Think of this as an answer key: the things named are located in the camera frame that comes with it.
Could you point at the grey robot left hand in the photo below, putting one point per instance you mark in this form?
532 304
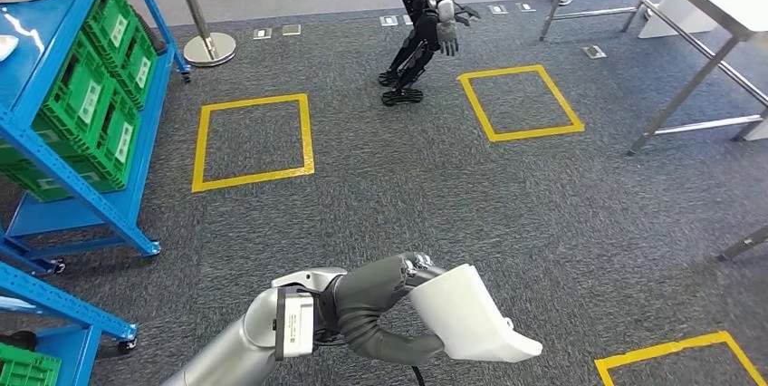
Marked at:
372 287

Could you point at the white curved plastic part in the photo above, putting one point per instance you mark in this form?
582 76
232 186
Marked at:
468 317
7 48

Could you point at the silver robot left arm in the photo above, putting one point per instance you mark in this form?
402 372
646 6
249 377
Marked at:
234 347

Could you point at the yellow floor tape square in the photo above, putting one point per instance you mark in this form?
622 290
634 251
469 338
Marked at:
660 352
480 107

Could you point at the metal floor outlet plate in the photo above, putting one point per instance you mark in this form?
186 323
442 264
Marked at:
389 21
525 7
594 52
498 9
291 29
262 33

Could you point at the green plastic crate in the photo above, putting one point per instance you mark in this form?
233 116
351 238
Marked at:
27 368
75 95
105 11
141 71
108 155

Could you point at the steel table leg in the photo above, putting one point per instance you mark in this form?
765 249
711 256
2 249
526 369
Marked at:
747 244

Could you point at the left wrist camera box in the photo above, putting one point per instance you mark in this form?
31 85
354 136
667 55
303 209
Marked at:
297 323

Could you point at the chrome stanchion post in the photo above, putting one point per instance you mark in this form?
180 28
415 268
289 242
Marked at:
210 50

